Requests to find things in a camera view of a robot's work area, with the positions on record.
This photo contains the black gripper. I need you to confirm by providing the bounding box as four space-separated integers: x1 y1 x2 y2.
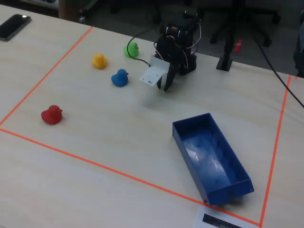
154 35 187 93

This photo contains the green rubber duck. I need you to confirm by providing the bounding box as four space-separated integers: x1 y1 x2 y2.
123 41 140 58

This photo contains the blue rubber duck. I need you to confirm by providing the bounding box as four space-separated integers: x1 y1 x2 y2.
111 68 130 88

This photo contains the yellow rubber duck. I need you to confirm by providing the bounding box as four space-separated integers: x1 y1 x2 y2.
92 53 108 70

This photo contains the blue plastic box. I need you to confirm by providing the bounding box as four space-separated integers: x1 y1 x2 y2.
171 112 255 206

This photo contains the red rubber duck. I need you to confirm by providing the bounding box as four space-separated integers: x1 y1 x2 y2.
40 104 64 125

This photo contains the small black red device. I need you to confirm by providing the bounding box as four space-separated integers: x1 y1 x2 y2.
215 0 247 71

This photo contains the black office chair base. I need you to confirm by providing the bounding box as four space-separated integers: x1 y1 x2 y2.
209 0 281 48

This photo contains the wooden furniture leg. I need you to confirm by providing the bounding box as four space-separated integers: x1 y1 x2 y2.
58 0 83 22

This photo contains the white paper label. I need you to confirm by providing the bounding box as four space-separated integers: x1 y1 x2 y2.
192 205 260 228

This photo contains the black smartphone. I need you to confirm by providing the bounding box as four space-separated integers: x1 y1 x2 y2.
0 13 32 42

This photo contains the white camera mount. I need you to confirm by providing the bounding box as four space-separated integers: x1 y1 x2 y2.
139 55 171 87

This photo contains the wrist servo wire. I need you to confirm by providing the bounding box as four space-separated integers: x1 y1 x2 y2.
153 46 167 63

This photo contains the black camera cable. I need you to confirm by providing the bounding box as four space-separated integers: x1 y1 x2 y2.
126 28 152 67

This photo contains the shoulder servo wire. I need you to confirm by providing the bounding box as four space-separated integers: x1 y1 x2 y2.
184 20 202 70

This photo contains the red clamp handle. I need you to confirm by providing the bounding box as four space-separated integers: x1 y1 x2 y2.
233 39 243 54

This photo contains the long black cable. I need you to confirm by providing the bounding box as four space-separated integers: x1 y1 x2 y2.
247 23 304 109

